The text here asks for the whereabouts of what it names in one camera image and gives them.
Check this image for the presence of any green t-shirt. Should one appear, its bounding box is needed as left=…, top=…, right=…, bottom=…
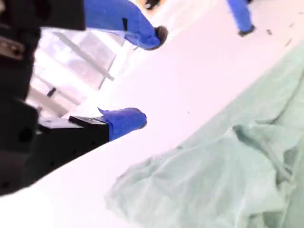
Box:
left=104, top=44, right=304, bottom=228

